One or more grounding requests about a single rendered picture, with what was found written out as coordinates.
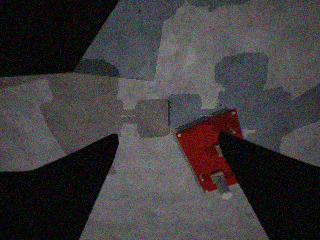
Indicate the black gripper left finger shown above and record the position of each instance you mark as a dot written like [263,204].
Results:
[54,201]

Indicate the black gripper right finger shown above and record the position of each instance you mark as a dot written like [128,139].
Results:
[284,192]

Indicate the red circuit board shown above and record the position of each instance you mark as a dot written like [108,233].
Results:
[200,144]

